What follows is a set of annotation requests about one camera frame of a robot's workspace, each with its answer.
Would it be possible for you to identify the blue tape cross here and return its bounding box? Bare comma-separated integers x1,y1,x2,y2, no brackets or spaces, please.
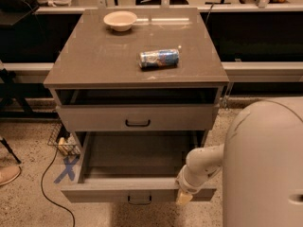
54,155,80,183

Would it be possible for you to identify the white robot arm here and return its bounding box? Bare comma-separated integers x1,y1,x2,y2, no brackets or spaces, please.
176,96,303,227

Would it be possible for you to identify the wire basket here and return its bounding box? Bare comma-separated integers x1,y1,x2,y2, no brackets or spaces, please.
47,122,80,156

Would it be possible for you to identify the grey top drawer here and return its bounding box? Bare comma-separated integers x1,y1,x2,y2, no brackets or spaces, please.
57,105,219,131

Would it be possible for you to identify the tan shoe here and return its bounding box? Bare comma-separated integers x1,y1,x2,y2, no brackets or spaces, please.
0,166,21,185

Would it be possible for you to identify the white paper bowl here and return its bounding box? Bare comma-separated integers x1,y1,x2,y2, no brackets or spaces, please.
103,11,137,32

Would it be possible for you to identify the blue crushed can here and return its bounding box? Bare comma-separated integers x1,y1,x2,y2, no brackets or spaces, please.
138,49,179,69

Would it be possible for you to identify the grey drawer cabinet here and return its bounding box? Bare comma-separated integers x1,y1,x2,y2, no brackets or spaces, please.
43,7,230,186

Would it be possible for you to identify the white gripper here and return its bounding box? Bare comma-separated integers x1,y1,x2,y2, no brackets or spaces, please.
176,166,203,205

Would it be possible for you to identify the grey drawer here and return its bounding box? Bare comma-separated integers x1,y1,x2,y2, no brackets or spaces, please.
60,131,218,206
57,105,219,131

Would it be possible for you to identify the black floor cable left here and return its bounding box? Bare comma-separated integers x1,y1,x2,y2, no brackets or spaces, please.
40,147,77,227

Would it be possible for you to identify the black tripod leg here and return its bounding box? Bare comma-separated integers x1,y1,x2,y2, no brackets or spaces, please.
0,136,22,164

